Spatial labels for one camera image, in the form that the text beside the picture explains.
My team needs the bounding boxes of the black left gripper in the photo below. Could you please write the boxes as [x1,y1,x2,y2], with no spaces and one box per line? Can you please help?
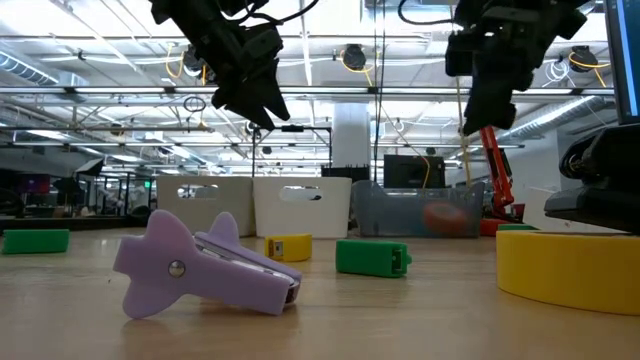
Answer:
[149,0,291,132]

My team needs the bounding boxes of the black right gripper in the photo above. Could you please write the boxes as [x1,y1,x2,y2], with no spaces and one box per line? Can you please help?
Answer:
[444,0,591,136]

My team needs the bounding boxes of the orange tape roll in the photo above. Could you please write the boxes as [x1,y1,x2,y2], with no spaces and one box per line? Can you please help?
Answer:
[423,202,471,236]

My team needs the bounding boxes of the yellow mini stapler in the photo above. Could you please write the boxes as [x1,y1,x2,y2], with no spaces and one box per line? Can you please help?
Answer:
[263,233,314,263]

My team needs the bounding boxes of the yellow tape roll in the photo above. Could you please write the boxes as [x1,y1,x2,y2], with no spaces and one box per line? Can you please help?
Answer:
[496,229,640,317]

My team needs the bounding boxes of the green mini stapler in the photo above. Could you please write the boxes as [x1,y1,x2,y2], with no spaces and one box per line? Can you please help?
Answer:
[335,238,413,279]
[1,228,71,255]

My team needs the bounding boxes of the black background monitor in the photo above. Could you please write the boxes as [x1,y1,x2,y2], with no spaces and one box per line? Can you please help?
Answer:
[383,154,446,190]

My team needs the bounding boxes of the black low box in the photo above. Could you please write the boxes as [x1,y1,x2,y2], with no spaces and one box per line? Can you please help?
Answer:
[320,165,371,182]

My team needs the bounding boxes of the grey plastic bin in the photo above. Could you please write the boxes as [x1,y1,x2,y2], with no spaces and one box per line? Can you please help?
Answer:
[156,175,256,238]

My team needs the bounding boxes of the white plastic bin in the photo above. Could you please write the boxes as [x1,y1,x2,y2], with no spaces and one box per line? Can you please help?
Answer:
[252,176,353,240]

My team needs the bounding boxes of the computer monitor blue screen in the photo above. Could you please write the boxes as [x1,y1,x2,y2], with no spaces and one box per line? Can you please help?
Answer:
[603,0,640,126]

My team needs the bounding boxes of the translucent dark plastic bin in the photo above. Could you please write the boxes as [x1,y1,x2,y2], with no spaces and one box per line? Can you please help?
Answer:
[351,179,486,239]

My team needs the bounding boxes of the black tall stand frame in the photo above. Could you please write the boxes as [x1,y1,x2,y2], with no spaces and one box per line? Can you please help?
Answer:
[251,124,334,177]

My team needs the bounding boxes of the yellow hanging cord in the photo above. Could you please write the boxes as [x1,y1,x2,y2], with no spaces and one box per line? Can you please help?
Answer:
[454,74,474,189]

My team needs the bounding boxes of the black ceiling cable reel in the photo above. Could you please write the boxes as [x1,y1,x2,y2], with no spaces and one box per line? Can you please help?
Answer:
[182,43,221,86]
[569,45,599,74]
[342,43,369,71]

